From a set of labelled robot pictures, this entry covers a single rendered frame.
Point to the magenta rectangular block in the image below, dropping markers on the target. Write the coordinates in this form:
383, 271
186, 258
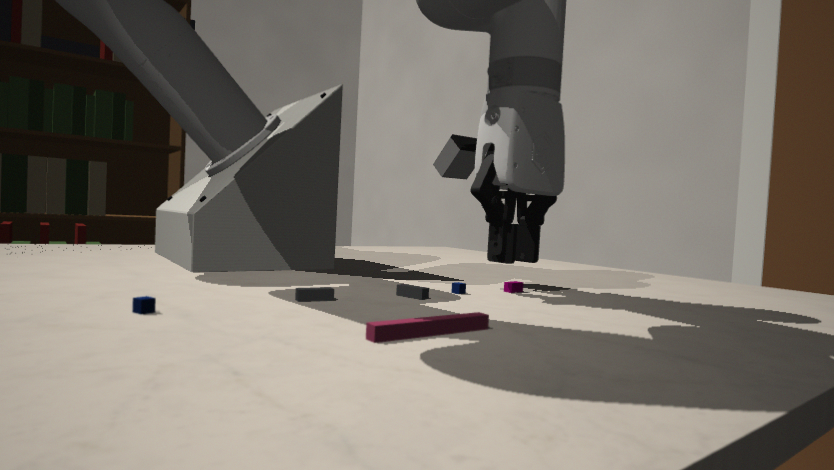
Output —
513, 286

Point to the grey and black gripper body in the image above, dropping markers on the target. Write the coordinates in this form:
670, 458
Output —
526, 125

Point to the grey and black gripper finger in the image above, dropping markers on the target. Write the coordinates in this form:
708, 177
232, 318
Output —
502, 234
528, 229

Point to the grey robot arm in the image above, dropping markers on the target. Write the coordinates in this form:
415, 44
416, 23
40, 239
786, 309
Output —
157, 44

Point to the pink rod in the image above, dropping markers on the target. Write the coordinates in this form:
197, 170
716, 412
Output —
392, 330

